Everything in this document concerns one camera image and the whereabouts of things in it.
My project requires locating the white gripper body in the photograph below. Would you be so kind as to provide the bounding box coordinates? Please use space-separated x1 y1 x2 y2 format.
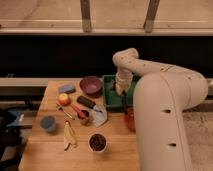
116 77 130 95

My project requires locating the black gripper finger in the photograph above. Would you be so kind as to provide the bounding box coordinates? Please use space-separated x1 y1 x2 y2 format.
122 93 127 112

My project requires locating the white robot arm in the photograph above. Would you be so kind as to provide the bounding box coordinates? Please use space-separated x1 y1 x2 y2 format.
112 48 208 171

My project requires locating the green plastic tray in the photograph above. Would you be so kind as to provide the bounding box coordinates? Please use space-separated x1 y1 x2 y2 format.
102 75 139 112

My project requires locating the red bowl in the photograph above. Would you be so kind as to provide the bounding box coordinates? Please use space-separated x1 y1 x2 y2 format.
124 107 135 131

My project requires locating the crumpled white cloth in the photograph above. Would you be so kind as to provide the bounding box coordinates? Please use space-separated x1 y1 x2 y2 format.
91 105 108 127

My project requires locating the purple bowl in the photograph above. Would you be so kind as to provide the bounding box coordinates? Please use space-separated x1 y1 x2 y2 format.
79 76 102 95

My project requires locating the small brown cup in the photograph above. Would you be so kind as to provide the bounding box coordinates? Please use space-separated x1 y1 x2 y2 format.
80 110 90 125

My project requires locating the white cup of beans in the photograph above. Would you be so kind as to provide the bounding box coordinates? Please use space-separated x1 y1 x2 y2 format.
88 133 107 154

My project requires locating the blue sponge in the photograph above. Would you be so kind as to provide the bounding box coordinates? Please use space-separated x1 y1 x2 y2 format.
58 84 75 93

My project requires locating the red yellow apple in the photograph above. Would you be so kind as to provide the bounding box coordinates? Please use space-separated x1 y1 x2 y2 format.
58 93 70 106

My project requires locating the metal fork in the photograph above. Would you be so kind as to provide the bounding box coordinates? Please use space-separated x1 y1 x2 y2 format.
56 104 75 120

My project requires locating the dark chair at left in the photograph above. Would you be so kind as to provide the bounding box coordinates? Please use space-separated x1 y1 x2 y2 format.
0 108 22 171

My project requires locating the red handled spoon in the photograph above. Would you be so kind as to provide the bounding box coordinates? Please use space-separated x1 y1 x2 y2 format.
71 104 86 119

